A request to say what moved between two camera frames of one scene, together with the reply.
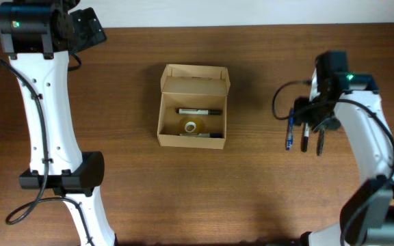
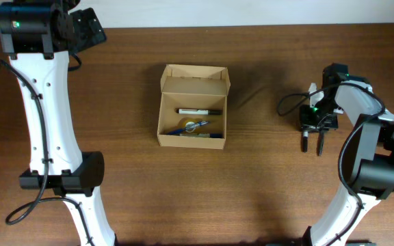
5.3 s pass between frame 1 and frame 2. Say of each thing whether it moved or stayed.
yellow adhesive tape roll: stayed
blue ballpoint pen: moved
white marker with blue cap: stayed
